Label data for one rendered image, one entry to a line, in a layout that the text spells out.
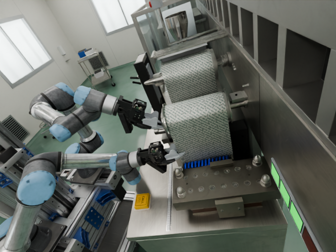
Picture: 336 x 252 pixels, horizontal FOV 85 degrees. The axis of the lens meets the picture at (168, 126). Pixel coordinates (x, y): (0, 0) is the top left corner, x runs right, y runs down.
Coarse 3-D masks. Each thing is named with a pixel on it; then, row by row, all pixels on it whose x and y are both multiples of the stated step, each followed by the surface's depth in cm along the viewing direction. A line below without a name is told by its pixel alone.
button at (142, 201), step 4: (136, 196) 94; (140, 196) 93; (144, 196) 93; (148, 196) 93; (136, 200) 92; (140, 200) 92; (144, 200) 91; (148, 200) 92; (136, 204) 91; (140, 204) 90; (144, 204) 89; (148, 204) 90; (136, 208) 90; (140, 208) 90
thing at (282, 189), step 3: (282, 183) 48; (282, 186) 49; (282, 189) 49; (285, 189) 47; (282, 192) 50; (285, 192) 48; (282, 195) 51; (285, 195) 48; (288, 195) 46; (285, 198) 49; (288, 198) 46; (285, 201) 49; (288, 201) 47
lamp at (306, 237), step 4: (304, 228) 40; (304, 232) 41; (304, 236) 41; (308, 236) 39; (304, 240) 42; (308, 240) 39; (308, 244) 40; (312, 244) 38; (308, 248) 40; (312, 248) 38
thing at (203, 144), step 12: (192, 132) 76; (204, 132) 76; (216, 132) 75; (228, 132) 75; (180, 144) 80; (192, 144) 80; (204, 144) 80; (216, 144) 79; (228, 144) 79; (192, 156) 85; (204, 156) 85; (216, 156) 84
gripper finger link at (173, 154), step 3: (171, 150) 80; (174, 150) 80; (171, 153) 81; (174, 153) 81; (177, 153) 82; (180, 153) 83; (183, 153) 82; (165, 156) 83; (168, 156) 82; (171, 156) 82; (174, 156) 82; (177, 156) 82; (180, 156) 82
